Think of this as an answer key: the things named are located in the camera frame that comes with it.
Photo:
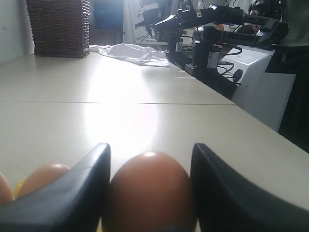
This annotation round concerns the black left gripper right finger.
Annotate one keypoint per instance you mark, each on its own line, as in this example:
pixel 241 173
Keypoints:
pixel 228 202

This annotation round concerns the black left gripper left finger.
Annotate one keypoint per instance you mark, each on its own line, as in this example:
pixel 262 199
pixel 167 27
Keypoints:
pixel 72 203

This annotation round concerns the brown egg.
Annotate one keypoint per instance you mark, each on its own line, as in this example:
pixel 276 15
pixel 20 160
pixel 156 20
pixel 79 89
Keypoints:
pixel 151 192
pixel 42 176
pixel 6 192

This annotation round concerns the yellow plastic egg tray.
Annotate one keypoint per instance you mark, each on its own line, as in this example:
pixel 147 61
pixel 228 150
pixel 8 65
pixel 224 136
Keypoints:
pixel 18 187

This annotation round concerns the black background robot arm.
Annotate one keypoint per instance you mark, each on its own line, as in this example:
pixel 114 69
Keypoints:
pixel 152 11

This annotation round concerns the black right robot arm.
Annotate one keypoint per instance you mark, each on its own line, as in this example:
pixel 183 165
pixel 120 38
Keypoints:
pixel 208 40

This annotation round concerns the white equipment box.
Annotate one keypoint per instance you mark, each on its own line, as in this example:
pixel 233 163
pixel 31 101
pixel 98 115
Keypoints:
pixel 262 94

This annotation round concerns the white crumpled cloth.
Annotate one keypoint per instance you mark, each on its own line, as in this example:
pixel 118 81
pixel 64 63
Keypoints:
pixel 136 54

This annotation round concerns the brown wicker basket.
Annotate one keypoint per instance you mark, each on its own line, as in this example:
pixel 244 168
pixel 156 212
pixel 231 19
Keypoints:
pixel 60 28

